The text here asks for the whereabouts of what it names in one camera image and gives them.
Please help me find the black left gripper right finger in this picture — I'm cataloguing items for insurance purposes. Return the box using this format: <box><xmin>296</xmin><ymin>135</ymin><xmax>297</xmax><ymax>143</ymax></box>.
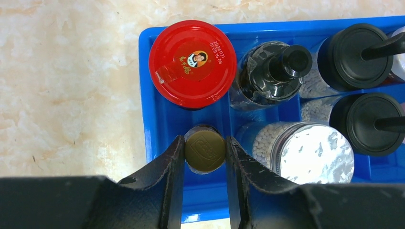
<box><xmin>226</xmin><ymin>136</ymin><xmax>405</xmax><ymax>229</ymax></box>

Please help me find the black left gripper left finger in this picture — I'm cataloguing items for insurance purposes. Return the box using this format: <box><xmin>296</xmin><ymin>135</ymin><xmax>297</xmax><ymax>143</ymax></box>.
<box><xmin>0</xmin><ymin>135</ymin><xmax>185</xmax><ymax>229</ymax></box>

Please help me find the silver cap white bead jar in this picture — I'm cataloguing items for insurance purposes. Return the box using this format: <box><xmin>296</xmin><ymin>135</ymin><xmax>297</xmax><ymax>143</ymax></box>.
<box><xmin>235</xmin><ymin>121</ymin><xmax>354</xmax><ymax>184</ymax></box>

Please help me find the yellow label oil bottle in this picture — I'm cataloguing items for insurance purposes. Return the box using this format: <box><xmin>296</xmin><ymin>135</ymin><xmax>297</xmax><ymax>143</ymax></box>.
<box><xmin>184</xmin><ymin>125</ymin><xmax>226</xmax><ymax>175</ymax></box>

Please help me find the blue plastic divided bin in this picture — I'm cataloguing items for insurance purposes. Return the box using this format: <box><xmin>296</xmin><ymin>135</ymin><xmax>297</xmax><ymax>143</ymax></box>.
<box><xmin>139</xmin><ymin>16</ymin><xmax>405</xmax><ymax>223</ymax></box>

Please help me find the red cap brown sauce bottle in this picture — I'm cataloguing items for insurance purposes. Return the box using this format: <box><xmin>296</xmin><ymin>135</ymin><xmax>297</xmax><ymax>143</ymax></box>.
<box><xmin>148</xmin><ymin>20</ymin><xmax>237</xmax><ymax>110</ymax></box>

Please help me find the black pourer cap grain jar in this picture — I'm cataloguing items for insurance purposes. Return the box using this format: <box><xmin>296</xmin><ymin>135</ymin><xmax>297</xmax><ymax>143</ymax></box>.
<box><xmin>299</xmin><ymin>23</ymin><xmax>405</xmax><ymax>99</ymax></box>

